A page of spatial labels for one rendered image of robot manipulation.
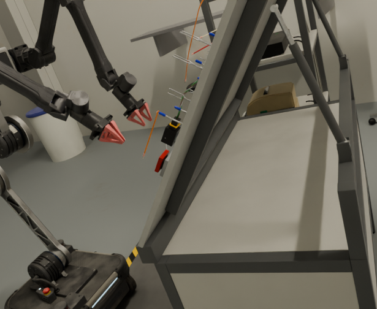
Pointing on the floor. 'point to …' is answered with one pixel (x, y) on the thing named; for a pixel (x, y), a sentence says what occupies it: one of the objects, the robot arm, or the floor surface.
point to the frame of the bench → (344, 265)
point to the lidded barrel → (57, 135)
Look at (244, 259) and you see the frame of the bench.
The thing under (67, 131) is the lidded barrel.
